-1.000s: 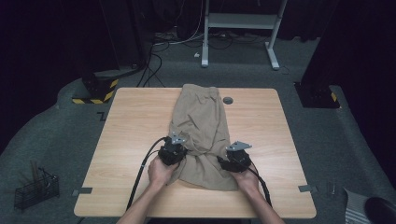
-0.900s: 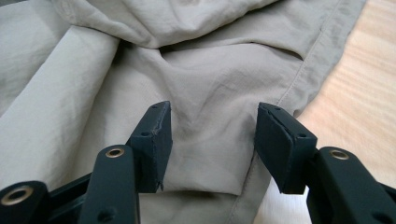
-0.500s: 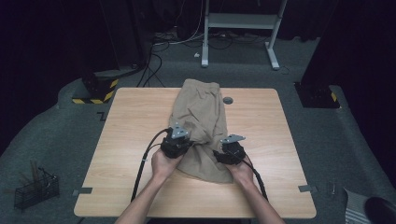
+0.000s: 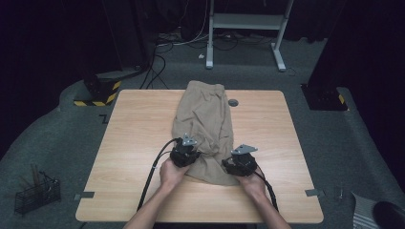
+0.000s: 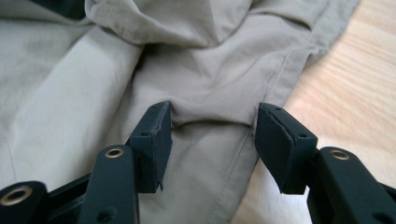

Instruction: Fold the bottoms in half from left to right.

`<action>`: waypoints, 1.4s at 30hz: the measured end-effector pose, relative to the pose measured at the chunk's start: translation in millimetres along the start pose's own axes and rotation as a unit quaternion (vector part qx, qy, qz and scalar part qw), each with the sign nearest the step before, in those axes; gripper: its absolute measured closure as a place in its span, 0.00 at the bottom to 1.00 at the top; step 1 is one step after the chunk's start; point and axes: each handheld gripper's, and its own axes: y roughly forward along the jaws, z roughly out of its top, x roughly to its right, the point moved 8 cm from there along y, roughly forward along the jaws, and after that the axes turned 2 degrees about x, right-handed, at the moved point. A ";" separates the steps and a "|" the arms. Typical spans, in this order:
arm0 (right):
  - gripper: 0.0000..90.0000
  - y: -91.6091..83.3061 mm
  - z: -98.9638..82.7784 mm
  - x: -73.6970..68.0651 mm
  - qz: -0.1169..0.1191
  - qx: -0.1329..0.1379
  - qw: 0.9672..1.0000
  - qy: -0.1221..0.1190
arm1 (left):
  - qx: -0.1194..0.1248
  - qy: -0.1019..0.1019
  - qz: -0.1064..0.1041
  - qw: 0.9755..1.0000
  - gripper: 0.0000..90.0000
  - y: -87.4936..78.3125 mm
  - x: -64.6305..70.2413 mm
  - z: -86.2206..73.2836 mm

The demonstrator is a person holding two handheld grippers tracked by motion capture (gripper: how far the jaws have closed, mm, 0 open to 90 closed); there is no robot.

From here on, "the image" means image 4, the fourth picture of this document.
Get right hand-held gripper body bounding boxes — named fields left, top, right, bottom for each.
left=222, top=143, right=259, bottom=177

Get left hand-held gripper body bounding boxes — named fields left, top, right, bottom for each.
left=169, top=133, right=203, bottom=169

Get khaki shorts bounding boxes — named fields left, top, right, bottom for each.
left=171, top=79, right=241, bottom=187

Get person's left hand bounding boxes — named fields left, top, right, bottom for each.
left=159, top=157, right=193, bottom=192

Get person's right hand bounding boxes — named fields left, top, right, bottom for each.
left=234, top=170, right=267, bottom=200

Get grey tape piece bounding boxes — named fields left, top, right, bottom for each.
left=74, top=191, right=96, bottom=201
left=304, top=188, right=326, bottom=198

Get small metal item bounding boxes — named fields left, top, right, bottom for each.
left=335, top=183, right=346, bottom=201

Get black yellow striped stand base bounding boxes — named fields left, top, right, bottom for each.
left=74, top=72, right=123, bottom=108

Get dark curtain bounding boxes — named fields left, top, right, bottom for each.
left=0, top=0, right=106, bottom=166
left=308, top=0, right=405, bottom=187

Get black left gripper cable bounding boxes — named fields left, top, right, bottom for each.
left=137, top=136, right=181, bottom=213

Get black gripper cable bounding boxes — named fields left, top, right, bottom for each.
left=137, top=136, right=181, bottom=213
left=253, top=164, right=280, bottom=213

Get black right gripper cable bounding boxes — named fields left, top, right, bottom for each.
left=253, top=164, right=280, bottom=213

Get black floor cables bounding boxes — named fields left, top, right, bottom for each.
left=139, top=31, right=275, bottom=91

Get white floor cable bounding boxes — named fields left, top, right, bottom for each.
left=156, top=0, right=212, bottom=49

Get white metal desk frame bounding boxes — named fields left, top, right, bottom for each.
left=204, top=0, right=295, bottom=73

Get black wire basket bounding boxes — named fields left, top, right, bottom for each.
left=13, top=171, right=62, bottom=215

